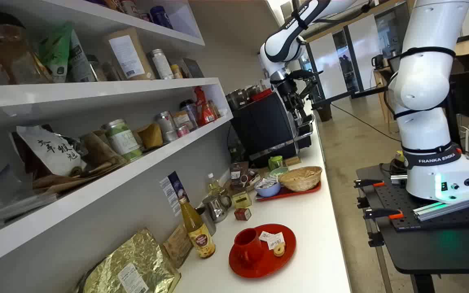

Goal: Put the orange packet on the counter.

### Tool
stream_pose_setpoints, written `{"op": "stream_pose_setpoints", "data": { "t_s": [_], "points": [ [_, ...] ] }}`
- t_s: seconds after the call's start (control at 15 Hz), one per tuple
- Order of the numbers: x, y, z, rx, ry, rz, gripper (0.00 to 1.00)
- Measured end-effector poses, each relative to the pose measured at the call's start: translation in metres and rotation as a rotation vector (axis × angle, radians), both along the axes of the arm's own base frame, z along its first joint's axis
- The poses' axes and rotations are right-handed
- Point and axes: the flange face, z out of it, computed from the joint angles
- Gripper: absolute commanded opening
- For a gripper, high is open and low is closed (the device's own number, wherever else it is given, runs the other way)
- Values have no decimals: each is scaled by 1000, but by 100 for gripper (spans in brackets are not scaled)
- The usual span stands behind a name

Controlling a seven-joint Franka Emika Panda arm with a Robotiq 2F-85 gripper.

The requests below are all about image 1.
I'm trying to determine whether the black robot mount table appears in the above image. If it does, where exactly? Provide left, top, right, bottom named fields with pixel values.
left=354, top=163, right=469, bottom=293

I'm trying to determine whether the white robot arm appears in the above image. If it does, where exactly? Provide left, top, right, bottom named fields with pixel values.
left=387, top=0, right=469, bottom=203

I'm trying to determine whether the white paper bag black script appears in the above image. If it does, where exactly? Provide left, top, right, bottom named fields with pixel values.
left=16, top=125, right=86, bottom=176

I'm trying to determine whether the green small box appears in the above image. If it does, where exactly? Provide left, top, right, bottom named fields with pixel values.
left=266, top=155, right=284, bottom=171

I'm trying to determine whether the small yellow cube box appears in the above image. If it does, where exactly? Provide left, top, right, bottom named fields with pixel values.
left=231, top=192, right=252, bottom=208

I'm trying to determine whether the small blue bowl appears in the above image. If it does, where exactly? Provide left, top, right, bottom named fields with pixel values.
left=255, top=179, right=281, bottom=197

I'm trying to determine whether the white shelf unit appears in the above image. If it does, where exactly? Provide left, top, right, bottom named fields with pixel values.
left=0, top=0, right=231, bottom=272

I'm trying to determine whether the white small bottle upper shelf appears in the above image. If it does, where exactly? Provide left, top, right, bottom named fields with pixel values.
left=152, top=49, right=174, bottom=80

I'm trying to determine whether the small brown cube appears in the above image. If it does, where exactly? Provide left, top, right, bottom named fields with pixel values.
left=234, top=208, right=252, bottom=221

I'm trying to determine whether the red cup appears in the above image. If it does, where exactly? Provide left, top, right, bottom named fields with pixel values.
left=229, top=228, right=263, bottom=267

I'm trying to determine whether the woven wicker basket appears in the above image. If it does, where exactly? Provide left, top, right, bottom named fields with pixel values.
left=278, top=166, right=320, bottom=192

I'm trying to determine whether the brown paper bag on shelf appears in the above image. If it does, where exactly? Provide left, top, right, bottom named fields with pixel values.
left=79, top=132, right=125, bottom=168

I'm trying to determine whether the gold foil bag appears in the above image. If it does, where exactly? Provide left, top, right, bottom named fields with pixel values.
left=74, top=230, right=180, bottom=293

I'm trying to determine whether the red round plate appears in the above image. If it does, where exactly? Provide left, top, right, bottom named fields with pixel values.
left=227, top=223, right=296, bottom=278

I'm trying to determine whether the small clear oil bottle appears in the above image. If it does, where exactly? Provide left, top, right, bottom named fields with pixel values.
left=205, top=174, right=227, bottom=223

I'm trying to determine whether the blue white leaflet card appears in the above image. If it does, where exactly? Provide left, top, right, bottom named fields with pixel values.
left=159, top=171, right=187, bottom=216

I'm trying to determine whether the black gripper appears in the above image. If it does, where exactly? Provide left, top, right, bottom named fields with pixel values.
left=273, top=70, right=314, bottom=111

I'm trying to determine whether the small yellow brown jar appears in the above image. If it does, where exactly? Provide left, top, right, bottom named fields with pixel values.
left=138, top=124, right=164, bottom=150

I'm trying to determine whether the white tea bag packet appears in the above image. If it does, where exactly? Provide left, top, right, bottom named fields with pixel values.
left=258, top=231, right=284, bottom=251

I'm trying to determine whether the black espresso machine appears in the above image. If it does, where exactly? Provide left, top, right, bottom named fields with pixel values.
left=231, top=90, right=312, bottom=168

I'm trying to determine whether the brown kraft packet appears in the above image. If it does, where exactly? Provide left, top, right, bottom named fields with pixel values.
left=162, top=225, right=192, bottom=269

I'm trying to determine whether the large glass jar black lid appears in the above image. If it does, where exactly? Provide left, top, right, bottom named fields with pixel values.
left=0, top=11, right=52, bottom=85

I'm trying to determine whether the green lid glass jar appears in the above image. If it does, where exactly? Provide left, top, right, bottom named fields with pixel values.
left=105, top=119, right=141, bottom=161

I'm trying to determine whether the green foil bag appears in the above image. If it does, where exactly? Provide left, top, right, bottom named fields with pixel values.
left=38, top=23, right=73, bottom=83

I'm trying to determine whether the yellow liquid glass bottle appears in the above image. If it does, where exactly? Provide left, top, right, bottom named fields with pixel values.
left=179, top=197, right=216, bottom=259

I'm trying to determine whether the glass jar silver lid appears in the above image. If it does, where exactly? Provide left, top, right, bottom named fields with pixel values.
left=156, top=111, right=179, bottom=142

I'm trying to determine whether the orange red packet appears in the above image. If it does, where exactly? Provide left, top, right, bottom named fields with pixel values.
left=193, top=88, right=216, bottom=125

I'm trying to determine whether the brown cardboard box white label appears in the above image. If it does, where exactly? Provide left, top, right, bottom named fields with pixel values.
left=105, top=28, right=154, bottom=80

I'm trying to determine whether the red tray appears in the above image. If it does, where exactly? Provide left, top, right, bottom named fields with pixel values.
left=255, top=182, right=322, bottom=202

